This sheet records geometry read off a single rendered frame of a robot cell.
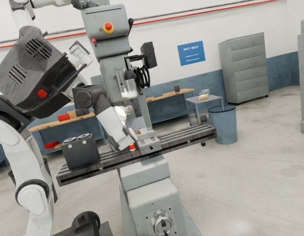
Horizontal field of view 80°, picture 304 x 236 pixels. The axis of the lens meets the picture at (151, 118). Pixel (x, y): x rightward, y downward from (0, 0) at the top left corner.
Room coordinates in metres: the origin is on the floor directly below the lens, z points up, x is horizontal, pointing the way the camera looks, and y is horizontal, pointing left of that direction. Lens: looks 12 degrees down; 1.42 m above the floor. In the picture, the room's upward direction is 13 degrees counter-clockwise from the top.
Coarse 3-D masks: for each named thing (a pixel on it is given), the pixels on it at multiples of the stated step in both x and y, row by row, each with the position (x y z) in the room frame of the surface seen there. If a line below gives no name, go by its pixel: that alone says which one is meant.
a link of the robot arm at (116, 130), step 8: (104, 112) 0.87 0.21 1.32; (112, 112) 0.89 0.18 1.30; (104, 120) 0.86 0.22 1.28; (112, 120) 0.87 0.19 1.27; (120, 120) 0.92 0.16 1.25; (104, 128) 0.89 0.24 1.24; (112, 128) 0.86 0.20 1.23; (120, 128) 0.87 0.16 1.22; (128, 128) 0.93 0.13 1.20; (112, 136) 0.87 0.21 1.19; (120, 136) 0.86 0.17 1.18; (136, 136) 0.94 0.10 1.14; (112, 144) 0.87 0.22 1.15
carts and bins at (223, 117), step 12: (204, 96) 3.30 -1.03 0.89; (216, 96) 3.32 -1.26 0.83; (216, 108) 3.41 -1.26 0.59; (228, 108) 3.32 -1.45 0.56; (204, 120) 3.69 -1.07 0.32; (216, 120) 3.05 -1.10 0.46; (228, 120) 2.96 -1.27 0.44; (216, 132) 3.10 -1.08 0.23; (228, 132) 2.98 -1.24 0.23; (204, 144) 3.15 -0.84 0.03; (48, 168) 2.51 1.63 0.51; (12, 180) 2.27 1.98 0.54
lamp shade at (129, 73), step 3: (129, 69) 1.17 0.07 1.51; (126, 72) 1.16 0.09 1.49; (129, 72) 1.16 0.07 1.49; (132, 72) 1.16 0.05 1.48; (126, 75) 1.15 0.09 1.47; (129, 75) 1.15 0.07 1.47; (132, 75) 1.16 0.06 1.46; (126, 78) 1.15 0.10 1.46; (129, 78) 1.15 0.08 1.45; (132, 78) 1.15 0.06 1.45
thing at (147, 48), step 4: (144, 44) 1.64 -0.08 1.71; (148, 44) 1.64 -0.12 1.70; (152, 44) 1.65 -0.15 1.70; (140, 48) 1.82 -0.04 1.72; (144, 48) 1.65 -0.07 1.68; (148, 48) 1.64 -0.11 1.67; (152, 48) 1.65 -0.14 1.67; (144, 52) 1.68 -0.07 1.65; (148, 52) 1.64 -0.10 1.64; (152, 52) 1.64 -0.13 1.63; (148, 56) 1.64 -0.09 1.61; (152, 56) 1.64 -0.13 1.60; (144, 60) 1.75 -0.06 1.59; (148, 60) 1.64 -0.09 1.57; (152, 60) 1.64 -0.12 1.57; (144, 64) 1.79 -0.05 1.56; (148, 64) 1.64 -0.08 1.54; (152, 64) 1.64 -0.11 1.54; (156, 64) 1.65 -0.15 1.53; (148, 68) 1.74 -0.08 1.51
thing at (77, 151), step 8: (80, 136) 1.33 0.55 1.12; (88, 136) 1.31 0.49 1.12; (64, 144) 1.25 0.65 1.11; (72, 144) 1.26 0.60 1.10; (80, 144) 1.27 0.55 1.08; (88, 144) 1.28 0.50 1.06; (64, 152) 1.24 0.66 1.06; (72, 152) 1.25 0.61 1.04; (80, 152) 1.26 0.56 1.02; (88, 152) 1.28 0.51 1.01; (96, 152) 1.29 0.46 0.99; (72, 160) 1.25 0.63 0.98; (80, 160) 1.26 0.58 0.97; (88, 160) 1.27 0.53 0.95; (96, 160) 1.28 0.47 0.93
